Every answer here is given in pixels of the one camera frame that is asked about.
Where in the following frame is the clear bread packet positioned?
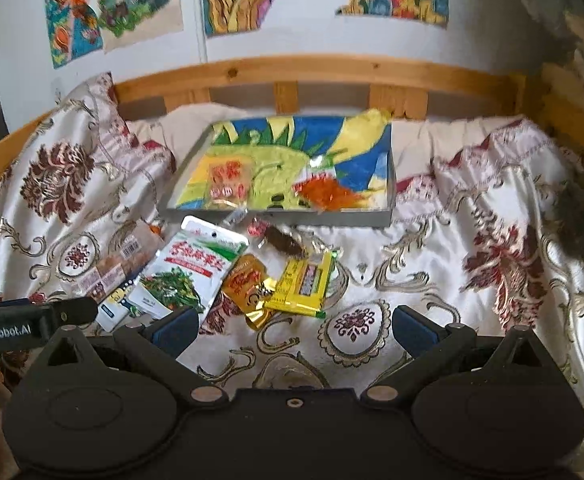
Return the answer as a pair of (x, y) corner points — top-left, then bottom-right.
(78, 219), (167, 302)

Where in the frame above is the grey tray with colourful lining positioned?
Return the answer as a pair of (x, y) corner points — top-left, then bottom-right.
(159, 107), (397, 229)

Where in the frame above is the red orange snack packet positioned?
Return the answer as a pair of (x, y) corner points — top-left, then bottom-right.
(207, 160), (250, 208)

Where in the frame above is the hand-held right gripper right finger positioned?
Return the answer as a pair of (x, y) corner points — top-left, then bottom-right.
(361, 304), (555, 406)

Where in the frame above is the white wall pipe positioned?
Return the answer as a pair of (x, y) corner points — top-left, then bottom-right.
(197, 0), (209, 65)

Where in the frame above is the clear packet with brown snack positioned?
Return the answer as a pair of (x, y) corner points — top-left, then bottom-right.
(247, 218), (307, 257)

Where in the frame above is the cartoon figures wall poster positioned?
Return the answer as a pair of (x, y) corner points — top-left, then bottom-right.
(44, 0), (186, 69)

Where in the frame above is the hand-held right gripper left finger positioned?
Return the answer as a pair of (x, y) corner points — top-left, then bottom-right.
(34, 306), (227, 406)

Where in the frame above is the wooden bed headboard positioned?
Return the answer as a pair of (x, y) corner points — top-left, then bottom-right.
(0, 55), (584, 203)

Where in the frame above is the white green vegetable snack packet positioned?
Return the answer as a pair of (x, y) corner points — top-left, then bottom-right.
(138, 215), (251, 322)

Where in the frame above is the floral satin blanket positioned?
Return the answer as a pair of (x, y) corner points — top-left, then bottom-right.
(0, 72), (584, 441)

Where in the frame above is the blue white snack packet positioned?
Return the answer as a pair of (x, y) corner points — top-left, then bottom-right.
(95, 277), (173, 332)

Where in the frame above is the cream pillow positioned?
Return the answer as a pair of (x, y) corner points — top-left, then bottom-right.
(126, 102), (253, 171)

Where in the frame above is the dark furry object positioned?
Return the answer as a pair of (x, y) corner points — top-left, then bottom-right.
(546, 180), (584, 262)

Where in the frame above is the gold snack packet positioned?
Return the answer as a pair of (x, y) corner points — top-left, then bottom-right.
(220, 254), (279, 331)

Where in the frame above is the yellow snack packet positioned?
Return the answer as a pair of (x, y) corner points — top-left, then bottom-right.
(263, 251), (336, 319)

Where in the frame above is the clear orange snack packet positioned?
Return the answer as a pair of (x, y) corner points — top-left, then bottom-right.
(293, 171), (369, 215)

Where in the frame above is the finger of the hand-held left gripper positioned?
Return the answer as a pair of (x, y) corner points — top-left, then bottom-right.
(46, 296), (98, 335)

